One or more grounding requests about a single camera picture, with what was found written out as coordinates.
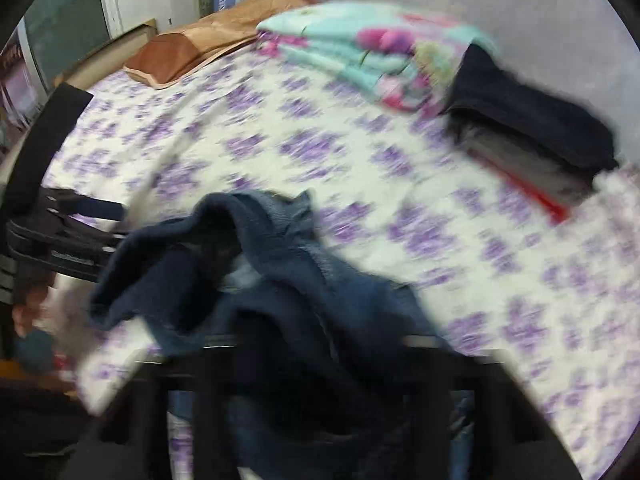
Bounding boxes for blue denim jeans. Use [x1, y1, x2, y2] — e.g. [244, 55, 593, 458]
[89, 191, 473, 479]

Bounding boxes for person left hand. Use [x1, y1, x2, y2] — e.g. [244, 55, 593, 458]
[12, 278, 54, 338]

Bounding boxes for purple floral bedsheet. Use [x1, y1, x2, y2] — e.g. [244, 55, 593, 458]
[46, 49, 639, 479]

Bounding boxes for brown satin pillow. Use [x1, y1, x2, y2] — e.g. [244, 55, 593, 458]
[124, 0, 317, 90]

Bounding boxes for folded red garment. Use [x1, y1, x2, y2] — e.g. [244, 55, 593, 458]
[469, 151, 570, 224]

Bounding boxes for folded grey garment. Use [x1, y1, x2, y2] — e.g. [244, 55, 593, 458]
[454, 125, 594, 208]

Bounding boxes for folded floral turquoise blanket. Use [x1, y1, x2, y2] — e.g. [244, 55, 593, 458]
[256, 0, 498, 116]

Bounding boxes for white lace bed curtain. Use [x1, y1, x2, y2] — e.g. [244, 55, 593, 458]
[259, 0, 640, 162]

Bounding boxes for wooden picture frame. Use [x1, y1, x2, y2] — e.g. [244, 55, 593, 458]
[53, 20, 157, 90]

